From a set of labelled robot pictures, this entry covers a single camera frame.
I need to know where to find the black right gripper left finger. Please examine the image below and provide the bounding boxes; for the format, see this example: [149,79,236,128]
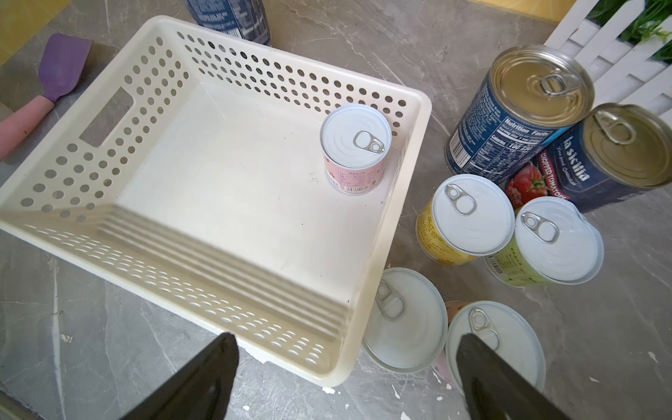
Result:
[124,332,239,419]

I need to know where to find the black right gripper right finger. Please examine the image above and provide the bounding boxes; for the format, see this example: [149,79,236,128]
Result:
[456,334,568,419]

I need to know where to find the pink label can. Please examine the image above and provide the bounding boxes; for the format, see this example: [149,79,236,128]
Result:
[432,300,546,391]
[320,104,392,195]

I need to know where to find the orange label white lid can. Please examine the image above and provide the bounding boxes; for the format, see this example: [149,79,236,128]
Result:
[362,268,449,374]

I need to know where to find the green label white lid can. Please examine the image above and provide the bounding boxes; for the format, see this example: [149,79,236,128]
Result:
[485,197,605,288]

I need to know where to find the yellow label white lid can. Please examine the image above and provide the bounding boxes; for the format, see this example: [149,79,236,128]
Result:
[416,174,516,266]

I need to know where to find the blue label gold lid can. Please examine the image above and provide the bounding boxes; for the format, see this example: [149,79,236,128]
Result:
[185,0,271,46]

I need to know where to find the white perforated plastic basket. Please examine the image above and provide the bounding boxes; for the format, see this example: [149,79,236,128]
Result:
[1,16,432,387]

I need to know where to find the dark blue tomato can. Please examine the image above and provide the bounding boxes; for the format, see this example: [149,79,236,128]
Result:
[505,103,671,213]

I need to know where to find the tall blue nutrition label can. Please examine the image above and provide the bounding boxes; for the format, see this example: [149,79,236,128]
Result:
[446,45,595,184]

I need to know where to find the purple pink silicone spatula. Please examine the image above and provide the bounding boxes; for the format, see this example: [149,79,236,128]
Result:
[1,33,94,160]

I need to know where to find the white picket fence flower planter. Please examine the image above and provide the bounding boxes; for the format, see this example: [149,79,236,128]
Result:
[545,1,671,124]

